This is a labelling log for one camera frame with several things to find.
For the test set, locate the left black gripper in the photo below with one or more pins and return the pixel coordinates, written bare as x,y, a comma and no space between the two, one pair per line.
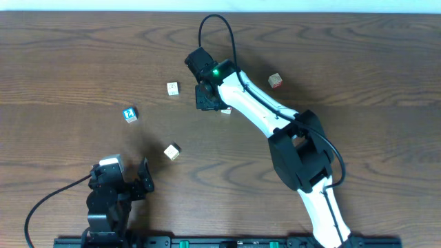
136,186

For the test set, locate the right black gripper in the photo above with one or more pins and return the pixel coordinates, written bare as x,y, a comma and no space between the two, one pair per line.
207,103

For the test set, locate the red letter I block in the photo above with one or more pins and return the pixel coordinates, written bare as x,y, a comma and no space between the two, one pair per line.
227,111

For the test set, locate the blue number 2 block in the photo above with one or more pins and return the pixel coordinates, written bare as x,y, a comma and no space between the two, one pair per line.
130,115

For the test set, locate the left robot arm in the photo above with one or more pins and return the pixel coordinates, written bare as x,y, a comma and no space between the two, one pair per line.
110,202

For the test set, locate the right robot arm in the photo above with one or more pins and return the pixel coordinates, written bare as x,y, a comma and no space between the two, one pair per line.
300,152

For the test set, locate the white block lower left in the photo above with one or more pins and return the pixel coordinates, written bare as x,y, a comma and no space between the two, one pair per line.
172,151

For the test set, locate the white block upper left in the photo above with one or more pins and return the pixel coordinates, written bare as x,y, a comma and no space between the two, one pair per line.
172,89

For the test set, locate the white red block upper right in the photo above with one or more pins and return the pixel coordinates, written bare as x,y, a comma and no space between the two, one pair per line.
275,80

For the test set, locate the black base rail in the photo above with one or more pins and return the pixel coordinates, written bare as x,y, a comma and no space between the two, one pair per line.
290,242

